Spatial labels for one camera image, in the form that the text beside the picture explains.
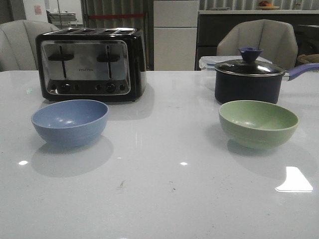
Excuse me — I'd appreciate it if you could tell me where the glass pot lid blue knob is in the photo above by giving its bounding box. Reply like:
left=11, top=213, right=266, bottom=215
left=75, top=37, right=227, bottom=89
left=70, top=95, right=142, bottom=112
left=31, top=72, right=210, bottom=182
left=214, top=47, right=285, bottom=77

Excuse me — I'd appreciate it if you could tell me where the white cabinet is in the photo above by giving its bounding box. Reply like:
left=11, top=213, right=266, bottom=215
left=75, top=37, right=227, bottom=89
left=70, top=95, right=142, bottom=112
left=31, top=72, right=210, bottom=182
left=154, top=0, right=199, bottom=71

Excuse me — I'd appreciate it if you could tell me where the black chrome four-slot toaster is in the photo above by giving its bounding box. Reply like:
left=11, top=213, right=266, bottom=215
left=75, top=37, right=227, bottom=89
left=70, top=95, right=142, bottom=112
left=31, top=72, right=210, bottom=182
left=36, top=27, right=147, bottom=102

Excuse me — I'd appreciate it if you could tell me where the woven basket at right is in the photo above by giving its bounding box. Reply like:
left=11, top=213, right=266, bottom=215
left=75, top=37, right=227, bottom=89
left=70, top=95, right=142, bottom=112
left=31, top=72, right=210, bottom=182
left=296, top=54, right=319, bottom=66

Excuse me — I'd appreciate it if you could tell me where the blue bowl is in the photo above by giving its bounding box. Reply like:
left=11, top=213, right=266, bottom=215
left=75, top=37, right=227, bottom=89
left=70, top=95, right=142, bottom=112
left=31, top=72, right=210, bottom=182
left=31, top=100, right=109, bottom=147

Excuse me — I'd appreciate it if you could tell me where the green bowl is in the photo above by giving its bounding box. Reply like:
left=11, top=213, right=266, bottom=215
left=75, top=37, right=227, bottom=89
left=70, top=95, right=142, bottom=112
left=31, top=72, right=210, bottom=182
left=219, top=100, right=299, bottom=149

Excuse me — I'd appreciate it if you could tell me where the dark counter unit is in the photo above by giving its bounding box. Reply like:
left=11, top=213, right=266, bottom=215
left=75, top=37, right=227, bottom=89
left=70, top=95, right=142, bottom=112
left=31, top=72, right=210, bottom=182
left=195, top=10, right=319, bottom=70

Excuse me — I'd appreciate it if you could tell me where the grey chair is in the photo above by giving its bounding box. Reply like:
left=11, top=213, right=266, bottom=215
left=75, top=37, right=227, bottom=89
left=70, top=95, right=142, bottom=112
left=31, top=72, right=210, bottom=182
left=0, top=20, right=58, bottom=72
left=216, top=19, right=298, bottom=70

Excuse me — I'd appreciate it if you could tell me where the grey chair on left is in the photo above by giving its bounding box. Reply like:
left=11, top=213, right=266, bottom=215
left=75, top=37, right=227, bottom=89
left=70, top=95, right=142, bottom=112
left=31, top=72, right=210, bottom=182
left=0, top=20, right=58, bottom=72

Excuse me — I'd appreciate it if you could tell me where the clear plastic food container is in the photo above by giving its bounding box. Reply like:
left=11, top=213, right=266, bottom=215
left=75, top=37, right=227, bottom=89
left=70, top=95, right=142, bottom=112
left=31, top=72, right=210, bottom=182
left=198, top=55, right=270, bottom=71

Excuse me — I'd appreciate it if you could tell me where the dark blue saucepan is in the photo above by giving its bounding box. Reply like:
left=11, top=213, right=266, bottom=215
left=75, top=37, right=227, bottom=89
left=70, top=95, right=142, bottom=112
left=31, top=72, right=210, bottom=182
left=215, top=63, right=319, bottom=104

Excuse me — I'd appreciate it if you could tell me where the fruit bowl on counter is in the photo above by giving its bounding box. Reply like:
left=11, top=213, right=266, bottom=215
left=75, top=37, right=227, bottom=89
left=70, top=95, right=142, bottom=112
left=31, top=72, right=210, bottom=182
left=258, top=0, right=280, bottom=10

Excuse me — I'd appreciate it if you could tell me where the grey chair on right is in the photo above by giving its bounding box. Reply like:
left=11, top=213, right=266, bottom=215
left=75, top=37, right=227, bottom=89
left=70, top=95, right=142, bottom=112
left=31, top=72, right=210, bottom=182
left=216, top=19, right=298, bottom=70

